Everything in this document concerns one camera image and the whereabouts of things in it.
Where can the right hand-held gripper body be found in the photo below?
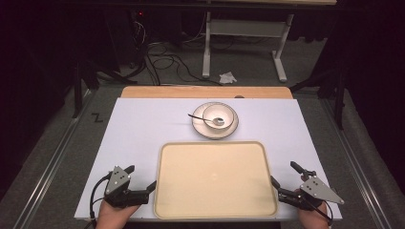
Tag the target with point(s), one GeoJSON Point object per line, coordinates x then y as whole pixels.
{"type": "Point", "coordinates": [320, 191]}

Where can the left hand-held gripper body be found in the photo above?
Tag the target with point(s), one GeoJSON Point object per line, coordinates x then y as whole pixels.
{"type": "Point", "coordinates": [118, 183]}

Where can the person's right hand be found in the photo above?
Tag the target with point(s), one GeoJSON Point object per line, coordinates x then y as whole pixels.
{"type": "Point", "coordinates": [313, 219]}

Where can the person's left hand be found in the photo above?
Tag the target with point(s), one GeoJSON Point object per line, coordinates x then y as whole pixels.
{"type": "Point", "coordinates": [113, 216]}

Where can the white table sheet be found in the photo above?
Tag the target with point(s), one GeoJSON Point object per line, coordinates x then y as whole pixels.
{"type": "Point", "coordinates": [143, 127]}

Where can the beige plastic tray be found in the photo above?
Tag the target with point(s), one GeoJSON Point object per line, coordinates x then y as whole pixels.
{"type": "Point", "coordinates": [215, 181]}

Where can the white plate with dark rim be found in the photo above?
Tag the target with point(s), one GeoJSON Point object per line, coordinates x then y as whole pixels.
{"type": "Point", "coordinates": [199, 127]}

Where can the black metal stand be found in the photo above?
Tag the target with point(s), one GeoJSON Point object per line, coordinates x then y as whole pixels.
{"type": "Point", "coordinates": [340, 95]}
{"type": "Point", "coordinates": [77, 89]}

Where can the metal spoon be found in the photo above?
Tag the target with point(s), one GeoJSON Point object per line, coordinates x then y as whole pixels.
{"type": "Point", "coordinates": [218, 120]}

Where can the white bowl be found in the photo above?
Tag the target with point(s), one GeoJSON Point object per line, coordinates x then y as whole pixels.
{"type": "Point", "coordinates": [219, 111]}

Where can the crumpled white tissue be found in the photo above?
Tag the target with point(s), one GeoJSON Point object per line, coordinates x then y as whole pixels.
{"type": "Point", "coordinates": [227, 78]}

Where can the metal floor rail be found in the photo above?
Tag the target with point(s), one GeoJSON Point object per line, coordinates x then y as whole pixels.
{"type": "Point", "coordinates": [356, 171]}
{"type": "Point", "coordinates": [47, 178]}

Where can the white metal desk frame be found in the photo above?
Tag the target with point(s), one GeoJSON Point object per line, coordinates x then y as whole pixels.
{"type": "Point", "coordinates": [245, 28]}

